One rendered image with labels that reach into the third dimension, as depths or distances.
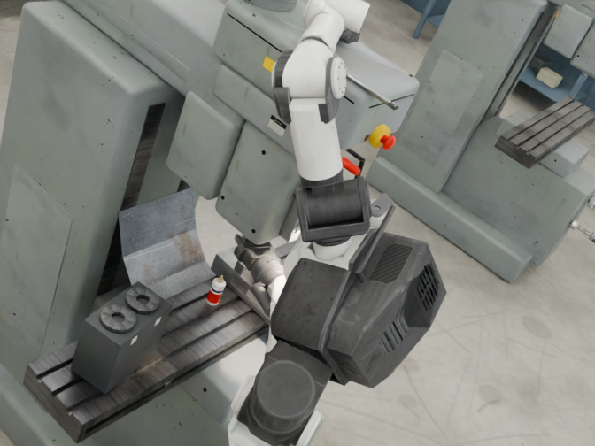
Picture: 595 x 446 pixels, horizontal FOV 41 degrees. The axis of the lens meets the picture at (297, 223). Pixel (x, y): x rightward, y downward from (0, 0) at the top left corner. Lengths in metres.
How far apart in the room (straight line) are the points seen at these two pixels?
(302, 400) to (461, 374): 2.84
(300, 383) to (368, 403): 2.35
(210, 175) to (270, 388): 0.83
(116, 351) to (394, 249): 0.75
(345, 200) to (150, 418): 1.31
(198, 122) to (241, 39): 0.29
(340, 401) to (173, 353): 1.61
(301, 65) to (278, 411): 0.65
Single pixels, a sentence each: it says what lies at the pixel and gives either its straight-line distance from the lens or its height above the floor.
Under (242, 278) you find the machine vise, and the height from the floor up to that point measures 1.03.
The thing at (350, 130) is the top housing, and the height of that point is 1.79.
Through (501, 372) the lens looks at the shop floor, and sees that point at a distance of 4.48.
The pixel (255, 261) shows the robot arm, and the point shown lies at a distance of 2.22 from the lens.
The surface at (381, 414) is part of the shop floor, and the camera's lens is 3.83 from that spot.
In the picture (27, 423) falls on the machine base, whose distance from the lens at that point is 3.04.
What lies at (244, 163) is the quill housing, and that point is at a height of 1.52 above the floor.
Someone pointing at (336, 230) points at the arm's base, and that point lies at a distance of 1.62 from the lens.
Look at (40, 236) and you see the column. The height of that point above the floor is 0.88.
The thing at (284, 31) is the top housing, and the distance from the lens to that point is 1.95.
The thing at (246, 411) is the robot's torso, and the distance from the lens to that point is 1.66.
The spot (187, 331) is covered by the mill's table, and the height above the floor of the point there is 0.97.
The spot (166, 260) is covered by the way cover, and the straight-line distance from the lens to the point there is 2.59.
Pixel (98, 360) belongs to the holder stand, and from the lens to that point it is 2.08.
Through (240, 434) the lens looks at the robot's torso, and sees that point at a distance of 1.79.
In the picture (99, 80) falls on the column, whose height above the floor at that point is 1.52.
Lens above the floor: 2.59
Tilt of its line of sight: 33 degrees down
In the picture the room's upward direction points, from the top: 24 degrees clockwise
